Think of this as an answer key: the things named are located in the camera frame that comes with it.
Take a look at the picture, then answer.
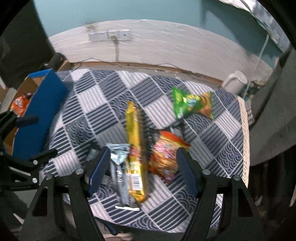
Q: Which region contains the silver snack bar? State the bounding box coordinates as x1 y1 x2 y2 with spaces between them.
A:
106 144 140 211

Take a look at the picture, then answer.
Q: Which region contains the orange snack bag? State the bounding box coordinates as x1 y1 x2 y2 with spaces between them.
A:
149 129 191 183

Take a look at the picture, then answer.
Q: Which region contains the yellow long snack packet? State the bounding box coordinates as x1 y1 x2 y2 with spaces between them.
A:
125 101 148 203

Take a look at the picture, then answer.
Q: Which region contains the green peanut snack bag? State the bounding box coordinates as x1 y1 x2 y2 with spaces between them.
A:
171 87 214 120

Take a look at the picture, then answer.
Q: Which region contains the orange green noodle packet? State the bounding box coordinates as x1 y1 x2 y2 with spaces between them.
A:
10 92 33 117

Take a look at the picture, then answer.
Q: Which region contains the blue cardboard box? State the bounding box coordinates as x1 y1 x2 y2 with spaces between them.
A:
4 69 68 161

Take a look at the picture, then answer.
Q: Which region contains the black round device on floor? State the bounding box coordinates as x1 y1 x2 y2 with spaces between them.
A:
39 53 66 71

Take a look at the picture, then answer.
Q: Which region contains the dark curtain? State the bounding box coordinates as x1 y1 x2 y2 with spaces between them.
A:
1 1 55 89

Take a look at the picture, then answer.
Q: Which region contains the white electric kettle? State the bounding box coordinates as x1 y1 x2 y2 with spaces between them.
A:
221 70 248 95

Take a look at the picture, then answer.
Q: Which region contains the silver foil window cover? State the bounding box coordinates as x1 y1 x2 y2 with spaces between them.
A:
220 0 290 52

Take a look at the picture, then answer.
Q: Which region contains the white wall socket strip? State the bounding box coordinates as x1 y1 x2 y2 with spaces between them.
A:
88 29 132 42

